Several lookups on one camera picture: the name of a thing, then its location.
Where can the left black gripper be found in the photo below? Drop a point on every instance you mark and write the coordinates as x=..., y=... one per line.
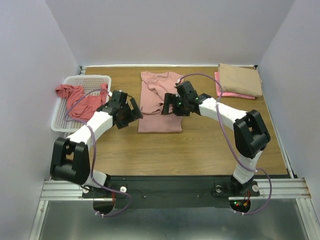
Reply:
x=133, y=114

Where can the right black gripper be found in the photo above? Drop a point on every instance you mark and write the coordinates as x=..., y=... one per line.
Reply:
x=173, y=106

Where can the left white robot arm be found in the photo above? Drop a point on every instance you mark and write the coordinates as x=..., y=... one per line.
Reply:
x=70, y=157

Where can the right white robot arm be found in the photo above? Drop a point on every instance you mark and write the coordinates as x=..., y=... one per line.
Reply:
x=251, y=135

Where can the red crumpled t-shirt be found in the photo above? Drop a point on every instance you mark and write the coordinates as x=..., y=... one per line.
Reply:
x=80, y=105

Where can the dusty pink graphic t-shirt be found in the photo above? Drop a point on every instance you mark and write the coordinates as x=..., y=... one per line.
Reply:
x=154, y=86

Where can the folded tan t-shirt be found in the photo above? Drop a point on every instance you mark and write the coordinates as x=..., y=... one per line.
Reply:
x=240, y=80

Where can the folded bright pink t-shirt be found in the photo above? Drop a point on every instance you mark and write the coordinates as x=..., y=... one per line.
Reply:
x=228, y=94

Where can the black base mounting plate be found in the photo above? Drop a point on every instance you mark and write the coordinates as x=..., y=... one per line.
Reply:
x=190, y=191

